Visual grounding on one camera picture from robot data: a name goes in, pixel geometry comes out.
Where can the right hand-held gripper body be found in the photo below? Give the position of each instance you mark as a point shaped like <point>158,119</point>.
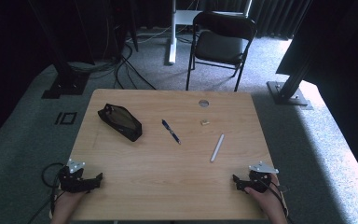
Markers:
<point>258,179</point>

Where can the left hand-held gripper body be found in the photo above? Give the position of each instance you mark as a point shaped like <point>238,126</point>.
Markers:
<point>71,182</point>

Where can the white pen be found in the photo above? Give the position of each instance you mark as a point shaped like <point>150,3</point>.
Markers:
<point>217,147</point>

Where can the black pencil case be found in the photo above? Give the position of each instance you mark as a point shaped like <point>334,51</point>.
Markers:
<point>121,123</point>

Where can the small beige eraser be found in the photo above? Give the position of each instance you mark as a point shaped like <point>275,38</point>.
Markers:
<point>204,122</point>

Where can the blue pen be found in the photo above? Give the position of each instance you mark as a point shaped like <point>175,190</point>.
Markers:
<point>171,132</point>

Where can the person's left hand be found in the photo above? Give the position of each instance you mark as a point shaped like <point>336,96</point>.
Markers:
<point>70,200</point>

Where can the person's right hand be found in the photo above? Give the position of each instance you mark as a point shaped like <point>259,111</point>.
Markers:
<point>268,199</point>

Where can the grey tape strip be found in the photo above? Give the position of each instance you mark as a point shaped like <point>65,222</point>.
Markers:
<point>283,188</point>

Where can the round grey table grommet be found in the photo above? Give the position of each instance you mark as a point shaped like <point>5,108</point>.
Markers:
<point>203,103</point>

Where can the black metal stand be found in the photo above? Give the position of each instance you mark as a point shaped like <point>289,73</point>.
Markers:
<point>289,90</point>
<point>65,77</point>

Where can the black folding chair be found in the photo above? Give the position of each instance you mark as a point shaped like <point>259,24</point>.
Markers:
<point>220,46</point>

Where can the dark pleated curtain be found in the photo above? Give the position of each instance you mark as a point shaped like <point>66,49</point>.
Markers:
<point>273,15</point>

